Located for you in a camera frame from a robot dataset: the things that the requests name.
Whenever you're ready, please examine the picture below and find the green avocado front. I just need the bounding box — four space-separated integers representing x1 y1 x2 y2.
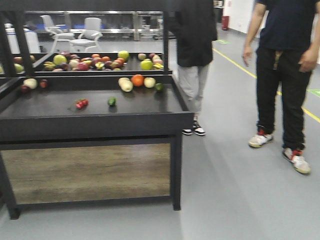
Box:
107 96 117 107

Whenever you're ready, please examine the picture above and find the green avocado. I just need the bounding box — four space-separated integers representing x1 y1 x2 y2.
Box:
107 96 117 107
154 82 164 92

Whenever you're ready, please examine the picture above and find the orange fruit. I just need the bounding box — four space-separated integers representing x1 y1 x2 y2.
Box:
130 74 145 87

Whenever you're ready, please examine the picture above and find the black fruit display stand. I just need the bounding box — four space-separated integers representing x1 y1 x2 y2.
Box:
0 0 195 221

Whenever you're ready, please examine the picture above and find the green avocado right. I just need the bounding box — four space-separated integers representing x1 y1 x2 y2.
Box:
154 82 164 92

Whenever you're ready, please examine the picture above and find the pale pear right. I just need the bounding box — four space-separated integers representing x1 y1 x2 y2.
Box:
143 77 156 89

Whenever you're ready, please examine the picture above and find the pale pear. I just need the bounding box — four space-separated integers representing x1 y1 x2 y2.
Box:
143 77 156 89
120 80 134 93
118 77 131 87

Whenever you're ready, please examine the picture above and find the pale pear rear left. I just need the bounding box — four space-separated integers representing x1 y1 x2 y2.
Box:
118 77 131 87

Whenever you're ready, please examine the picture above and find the pale pear front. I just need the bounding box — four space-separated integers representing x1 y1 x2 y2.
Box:
120 80 134 93

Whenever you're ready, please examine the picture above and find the large green apple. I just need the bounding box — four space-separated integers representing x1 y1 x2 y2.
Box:
140 59 154 71

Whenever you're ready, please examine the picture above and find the person in black jacket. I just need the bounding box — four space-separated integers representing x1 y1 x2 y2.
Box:
168 0 218 136

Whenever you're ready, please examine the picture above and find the dark red apple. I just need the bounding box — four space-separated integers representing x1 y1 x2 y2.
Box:
39 79 49 89

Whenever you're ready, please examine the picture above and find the person in black trousers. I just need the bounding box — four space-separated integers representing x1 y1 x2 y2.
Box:
242 0 320 175

